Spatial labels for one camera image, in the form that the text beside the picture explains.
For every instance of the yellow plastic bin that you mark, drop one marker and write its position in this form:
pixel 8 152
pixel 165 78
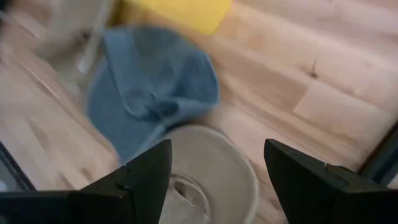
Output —
pixel 186 12

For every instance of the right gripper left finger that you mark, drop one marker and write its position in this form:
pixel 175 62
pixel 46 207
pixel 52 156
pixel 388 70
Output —
pixel 93 205

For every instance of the clear plastic bin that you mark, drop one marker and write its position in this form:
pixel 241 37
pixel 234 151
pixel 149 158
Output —
pixel 71 34

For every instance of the blue-grey cap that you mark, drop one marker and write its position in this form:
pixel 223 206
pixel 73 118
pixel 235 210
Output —
pixel 149 87

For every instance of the beige cap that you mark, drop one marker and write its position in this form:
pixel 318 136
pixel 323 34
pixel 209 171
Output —
pixel 214 168

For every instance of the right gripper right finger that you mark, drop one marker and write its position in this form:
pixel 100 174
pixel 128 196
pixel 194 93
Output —
pixel 326 199

